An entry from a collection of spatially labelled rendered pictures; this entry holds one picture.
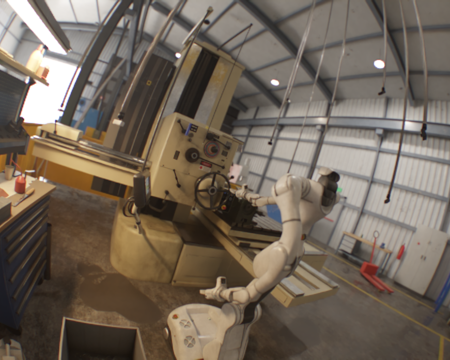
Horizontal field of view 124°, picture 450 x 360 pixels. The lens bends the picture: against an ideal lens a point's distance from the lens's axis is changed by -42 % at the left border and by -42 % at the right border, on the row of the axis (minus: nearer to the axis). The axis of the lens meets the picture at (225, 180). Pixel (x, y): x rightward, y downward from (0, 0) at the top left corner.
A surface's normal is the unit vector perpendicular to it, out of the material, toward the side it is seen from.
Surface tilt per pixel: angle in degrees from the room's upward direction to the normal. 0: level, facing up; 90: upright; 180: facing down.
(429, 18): 169
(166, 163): 90
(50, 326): 0
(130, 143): 90
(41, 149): 90
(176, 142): 90
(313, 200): 100
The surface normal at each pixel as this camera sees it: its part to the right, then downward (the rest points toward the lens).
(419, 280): -0.83, -0.27
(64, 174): 0.45, 0.21
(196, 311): 0.57, -0.12
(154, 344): 0.34, -0.94
